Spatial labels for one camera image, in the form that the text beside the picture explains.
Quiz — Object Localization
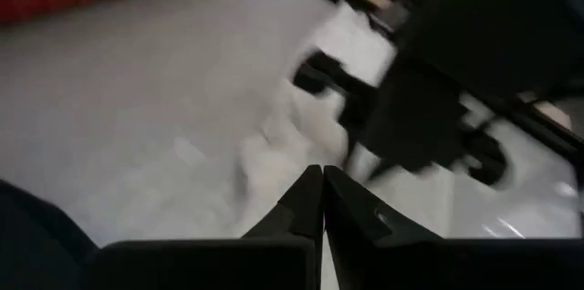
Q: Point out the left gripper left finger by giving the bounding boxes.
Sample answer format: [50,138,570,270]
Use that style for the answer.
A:
[86,165,325,290]

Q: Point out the black garment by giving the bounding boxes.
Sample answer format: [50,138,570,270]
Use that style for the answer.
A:
[0,179,99,290]

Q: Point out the white lace garment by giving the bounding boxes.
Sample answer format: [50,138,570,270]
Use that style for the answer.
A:
[235,0,457,239]

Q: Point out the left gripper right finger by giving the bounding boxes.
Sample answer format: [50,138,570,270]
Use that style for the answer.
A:
[323,165,584,290]

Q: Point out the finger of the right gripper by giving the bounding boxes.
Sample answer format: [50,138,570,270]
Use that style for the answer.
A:
[291,49,381,102]
[458,125,511,187]

